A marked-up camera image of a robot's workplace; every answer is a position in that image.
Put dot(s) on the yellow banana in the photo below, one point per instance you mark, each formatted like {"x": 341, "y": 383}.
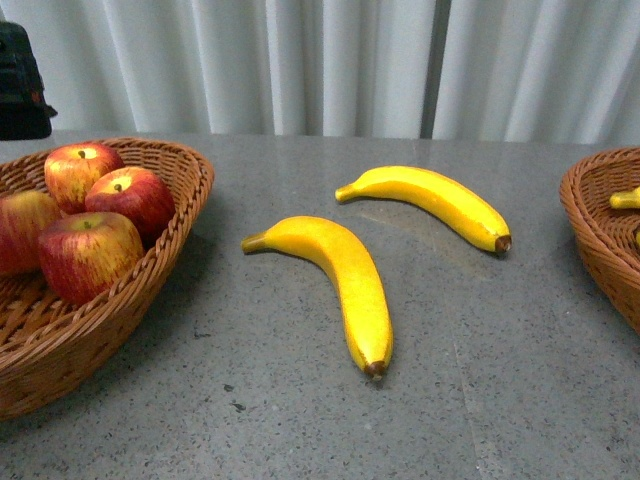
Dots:
{"x": 469, "y": 215}
{"x": 349, "y": 265}
{"x": 625, "y": 199}

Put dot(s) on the large red yellow apple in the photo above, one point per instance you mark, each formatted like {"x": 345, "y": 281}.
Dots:
{"x": 83, "y": 255}

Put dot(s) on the small red apple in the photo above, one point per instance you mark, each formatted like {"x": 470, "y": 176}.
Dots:
{"x": 24, "y": 215}

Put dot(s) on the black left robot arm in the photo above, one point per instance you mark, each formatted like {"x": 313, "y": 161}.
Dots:
{"x": 25, "y": 114}

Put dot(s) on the dark red apple in basket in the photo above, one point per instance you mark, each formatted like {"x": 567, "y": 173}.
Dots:
{"x": 137, "y": 193}

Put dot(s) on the back red apple in basket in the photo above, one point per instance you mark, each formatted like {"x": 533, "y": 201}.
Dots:
{"x": 71, "y": 171}

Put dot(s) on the right wicker basket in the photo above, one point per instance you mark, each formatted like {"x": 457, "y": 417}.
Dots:
{"x": 605, "y": 236}

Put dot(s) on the wicker basket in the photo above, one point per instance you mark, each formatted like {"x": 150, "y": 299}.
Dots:
{"x": 49, "y": 346}
{"x": 605, "y": 236}

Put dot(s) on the white pleated curtain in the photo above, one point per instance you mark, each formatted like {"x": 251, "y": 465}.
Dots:
{"x": 549, "y": 71}

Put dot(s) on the left wicker basket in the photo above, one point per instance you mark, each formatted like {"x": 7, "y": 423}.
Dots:
{"x": 49, "y": 346}

